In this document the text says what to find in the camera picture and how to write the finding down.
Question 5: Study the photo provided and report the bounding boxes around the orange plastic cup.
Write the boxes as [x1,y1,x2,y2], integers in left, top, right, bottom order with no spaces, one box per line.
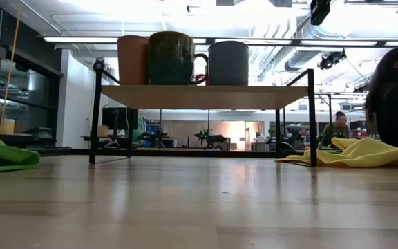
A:
[117,34,151,86]

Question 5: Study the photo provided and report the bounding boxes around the green cloth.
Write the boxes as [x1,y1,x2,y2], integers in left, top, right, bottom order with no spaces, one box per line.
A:
[0,133,41,174]

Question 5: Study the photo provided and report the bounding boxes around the black spotlight cluster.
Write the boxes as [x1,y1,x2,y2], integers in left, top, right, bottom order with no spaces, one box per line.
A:
[316,49,348,71]

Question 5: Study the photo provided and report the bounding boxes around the wooden shelf with black frame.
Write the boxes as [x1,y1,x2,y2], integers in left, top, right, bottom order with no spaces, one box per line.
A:
[88,58,319,167]

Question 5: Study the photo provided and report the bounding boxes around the brown green glazed mug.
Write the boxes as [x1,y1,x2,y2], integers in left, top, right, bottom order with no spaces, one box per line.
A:
[148,30,209,86]

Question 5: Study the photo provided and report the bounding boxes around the silver ventilation duct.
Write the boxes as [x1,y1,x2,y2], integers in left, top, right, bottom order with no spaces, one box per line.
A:
[283,0,364,73]

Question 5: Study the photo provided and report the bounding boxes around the black table rig frame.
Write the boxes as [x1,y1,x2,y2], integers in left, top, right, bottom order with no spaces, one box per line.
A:
[29,147,307,158]

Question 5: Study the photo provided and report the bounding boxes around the background robot with green lights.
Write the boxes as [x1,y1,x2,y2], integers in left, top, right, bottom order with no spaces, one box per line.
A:
[193,127,231,151]

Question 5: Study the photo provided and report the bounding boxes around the yellow cloth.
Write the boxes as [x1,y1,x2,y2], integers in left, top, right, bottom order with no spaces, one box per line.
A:
[274,136,398,169]

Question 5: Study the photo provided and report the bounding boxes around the yellow container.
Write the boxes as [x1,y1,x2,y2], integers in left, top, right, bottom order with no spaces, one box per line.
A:
[0,118,16,136]

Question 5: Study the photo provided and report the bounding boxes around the black device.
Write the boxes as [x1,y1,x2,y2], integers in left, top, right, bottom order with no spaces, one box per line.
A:
[21,127,54,140]

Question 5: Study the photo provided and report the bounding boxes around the black monitor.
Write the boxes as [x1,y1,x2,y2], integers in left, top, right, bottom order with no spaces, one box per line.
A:
[102,107,138,131]

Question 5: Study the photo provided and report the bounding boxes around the black bar with light strips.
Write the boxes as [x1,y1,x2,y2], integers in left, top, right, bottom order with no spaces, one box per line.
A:
[42,35,398,48]

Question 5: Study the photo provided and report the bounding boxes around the yellow cable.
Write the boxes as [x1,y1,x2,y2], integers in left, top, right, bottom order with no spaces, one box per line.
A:
[0,0,22,138]

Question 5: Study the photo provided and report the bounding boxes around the person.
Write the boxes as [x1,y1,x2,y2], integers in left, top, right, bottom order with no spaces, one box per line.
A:
[319,111,352,147]
[363,46,398,156]

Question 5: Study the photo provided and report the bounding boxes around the grey blue mug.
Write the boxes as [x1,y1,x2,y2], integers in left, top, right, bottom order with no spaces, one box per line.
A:
[207,40,250,86]

